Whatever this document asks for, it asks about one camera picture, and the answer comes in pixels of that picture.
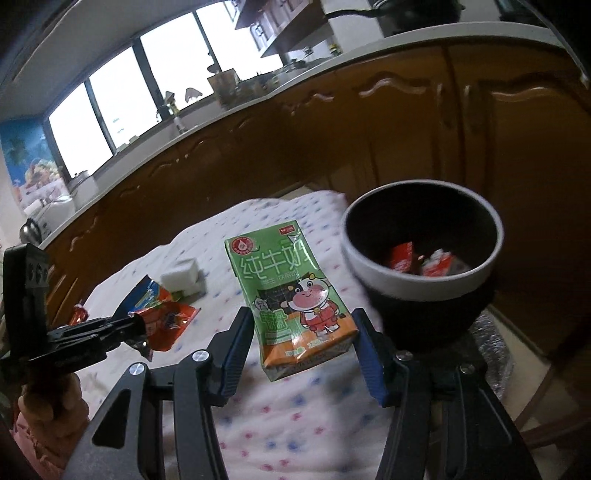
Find chrome faucet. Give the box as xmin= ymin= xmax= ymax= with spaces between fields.
xmin=157 ymin=91 xmax=185 ymax=136

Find person's left hand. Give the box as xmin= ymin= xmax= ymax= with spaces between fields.
xmin=18 ymin=367 xmax=90 ymax=432

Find green milk carton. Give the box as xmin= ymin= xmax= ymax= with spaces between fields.
xmin=225 ymin=220 xmax=358 ymax=381

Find wooden cutting board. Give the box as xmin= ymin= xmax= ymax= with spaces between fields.
xmin=208 ymin=69 xmax=241 ymax=108

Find wooden wall cabinets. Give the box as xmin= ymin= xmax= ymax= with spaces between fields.
xmin=228 ymin=0 xmax=339 ymax=59

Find white kitchen countertop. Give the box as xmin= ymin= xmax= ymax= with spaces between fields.
xmin=21 ymin=23 xmax=573 ymax=250

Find black wok with lid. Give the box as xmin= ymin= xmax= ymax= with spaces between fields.
xmin=323 ymin=0 xmax=467 ymax=25

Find red and white snack wrapper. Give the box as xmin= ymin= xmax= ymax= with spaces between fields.
xmin=388 ymin=241 xmax=417 ymax=274

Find wooden base cabinets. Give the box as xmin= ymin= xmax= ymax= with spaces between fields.
xmin=23 ymin=32 xmax=591 ymax=352

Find blue wall poster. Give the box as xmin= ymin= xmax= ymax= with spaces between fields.
xmin=0 ymin=121 xmax=64 ymax=206

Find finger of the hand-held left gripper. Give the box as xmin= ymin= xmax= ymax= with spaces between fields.
xmin=104 ymin=335 xmax=153 ymax=363
xmin=46 ymin=315 xmax=147 ymax=344

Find black bin with white rim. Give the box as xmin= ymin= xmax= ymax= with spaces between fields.
xmin=342 ymin=180 xmax=505 ymax=354

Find orange snack wrapper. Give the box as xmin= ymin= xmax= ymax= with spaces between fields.
xmin=122 ymin=275 xmax=202 ymax=361

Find white lidded pot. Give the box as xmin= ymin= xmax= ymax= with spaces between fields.
xmin=69 ymin=171 xmax=96 ymax=195

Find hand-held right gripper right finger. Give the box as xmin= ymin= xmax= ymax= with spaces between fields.
xmin=351 ymin=308 xmax=543 ymax=480

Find kitchen window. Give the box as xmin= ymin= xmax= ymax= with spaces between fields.
xmin=46 ymin=0 xmax=269 ymax=172

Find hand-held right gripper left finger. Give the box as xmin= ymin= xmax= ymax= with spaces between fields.
xmin=60 ymin=307 xmax=256 ymax=480

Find silver foil mat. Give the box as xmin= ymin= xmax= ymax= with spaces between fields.
xmin=475 ymin=309 xmax=517 ymax=403

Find steel electric kettle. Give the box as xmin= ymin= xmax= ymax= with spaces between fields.
xmin=19 ymin=217 xmax=45 ymax=246

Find white foam block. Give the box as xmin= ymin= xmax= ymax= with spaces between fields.
xmin=161 ymin=259 xmax=206 ymax=296

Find white rice cooker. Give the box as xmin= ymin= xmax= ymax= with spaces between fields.
xmin=28 ymin=196 xmax=75 ymax=232

